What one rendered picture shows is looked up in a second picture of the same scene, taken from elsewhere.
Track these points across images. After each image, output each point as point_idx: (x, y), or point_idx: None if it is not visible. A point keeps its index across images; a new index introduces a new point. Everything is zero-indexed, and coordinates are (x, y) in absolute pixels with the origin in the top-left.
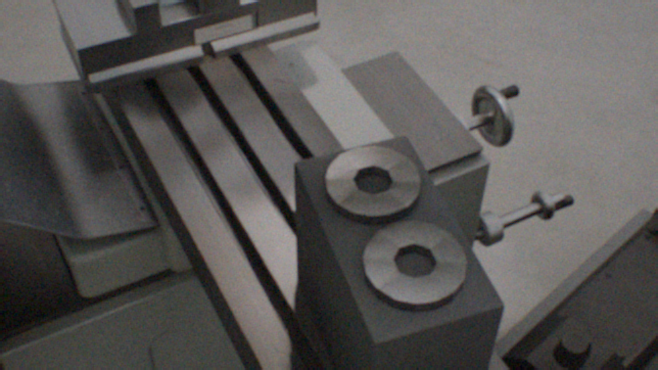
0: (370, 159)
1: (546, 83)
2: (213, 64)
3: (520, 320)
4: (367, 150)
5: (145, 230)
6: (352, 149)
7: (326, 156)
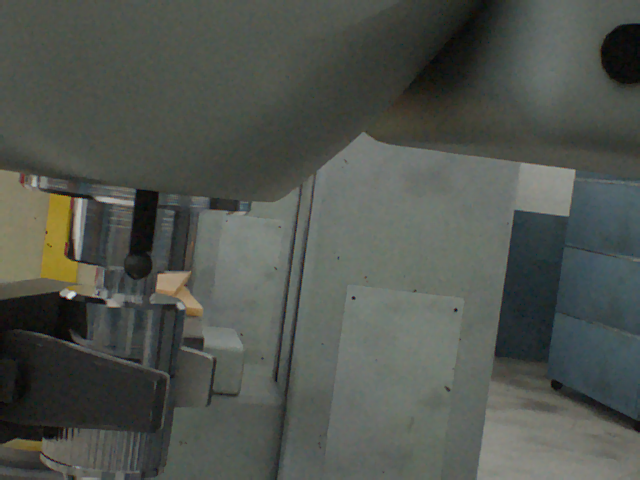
0: (18, 442)
1: None
2: None
3: None
4: (13, 446)
5: None
6: (31, 450)
7: (60, 477)
